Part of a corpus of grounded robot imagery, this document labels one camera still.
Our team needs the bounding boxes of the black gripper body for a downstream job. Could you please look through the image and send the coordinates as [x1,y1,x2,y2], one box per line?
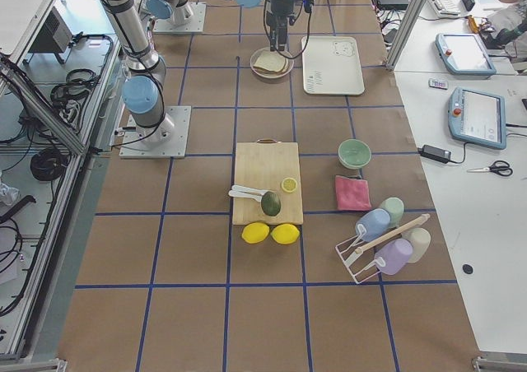
[264,0,314,30]

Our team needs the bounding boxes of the bread slice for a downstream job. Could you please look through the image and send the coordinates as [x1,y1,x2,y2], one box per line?
[251,51,288,74]

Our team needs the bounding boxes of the cream round plate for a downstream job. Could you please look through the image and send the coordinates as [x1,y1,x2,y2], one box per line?
[250,47,294,79]

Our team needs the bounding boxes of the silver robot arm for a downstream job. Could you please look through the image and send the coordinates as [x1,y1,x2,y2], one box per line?
[100,0,314,146]
[146,0,194,27]

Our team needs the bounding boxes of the cream bear tray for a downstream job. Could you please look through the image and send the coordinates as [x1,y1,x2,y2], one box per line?
[301,35,365,95]

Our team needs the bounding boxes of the wooden cutting board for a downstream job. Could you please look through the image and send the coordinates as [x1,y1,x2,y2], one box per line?
[232,142,304,225]

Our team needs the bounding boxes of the green bowl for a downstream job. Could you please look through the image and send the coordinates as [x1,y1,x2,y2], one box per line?
[338,139,371,170]

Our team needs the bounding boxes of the lemon slice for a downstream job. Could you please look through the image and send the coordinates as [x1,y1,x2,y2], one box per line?
[281,177,298,193]

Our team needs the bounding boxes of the avocado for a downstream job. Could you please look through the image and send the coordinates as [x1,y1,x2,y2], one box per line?
[260,191,282,216]

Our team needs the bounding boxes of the pink cloth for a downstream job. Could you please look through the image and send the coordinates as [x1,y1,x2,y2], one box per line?
[335,175,371,212]

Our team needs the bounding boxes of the far teach pendant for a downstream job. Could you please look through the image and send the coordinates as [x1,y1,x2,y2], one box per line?
[435,34,497,78]

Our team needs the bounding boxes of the teach pendant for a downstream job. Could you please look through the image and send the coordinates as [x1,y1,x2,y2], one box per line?
[435,34,497,78]
[447,87,506,150]

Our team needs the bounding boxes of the black power adapter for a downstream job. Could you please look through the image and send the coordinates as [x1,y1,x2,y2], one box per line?
[417,144,451,164]

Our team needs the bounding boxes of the whole lemon left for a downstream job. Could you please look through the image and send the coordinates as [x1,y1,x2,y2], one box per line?
[241,222,270,244]

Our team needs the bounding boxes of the whole lemon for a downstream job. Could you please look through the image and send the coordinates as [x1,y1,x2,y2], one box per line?
[241,222,270,244]
[271,223,300,245]

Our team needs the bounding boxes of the whole lemon right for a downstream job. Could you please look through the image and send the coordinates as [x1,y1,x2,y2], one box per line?
[271,223,300,245]

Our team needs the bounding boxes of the green cup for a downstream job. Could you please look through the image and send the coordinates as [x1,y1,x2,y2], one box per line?
[379,197,404,229]

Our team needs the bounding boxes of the blue cup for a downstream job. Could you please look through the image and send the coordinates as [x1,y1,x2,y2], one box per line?
[355,208,390,242]

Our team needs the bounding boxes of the near teach pendant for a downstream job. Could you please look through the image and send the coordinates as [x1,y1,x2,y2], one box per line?
[447,87,506,150]

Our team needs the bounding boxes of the cream cup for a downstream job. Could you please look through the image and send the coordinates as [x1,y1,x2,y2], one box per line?
[402,227,431,263]

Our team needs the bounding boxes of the purple cup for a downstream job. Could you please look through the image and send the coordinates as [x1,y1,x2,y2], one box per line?
[374,238,413,275]

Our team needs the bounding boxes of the scissors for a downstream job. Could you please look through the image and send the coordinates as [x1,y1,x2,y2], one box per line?
[467,160,514,177]

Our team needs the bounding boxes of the white wire cup rack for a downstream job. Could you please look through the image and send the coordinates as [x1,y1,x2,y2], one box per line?
[335,213,430,285]

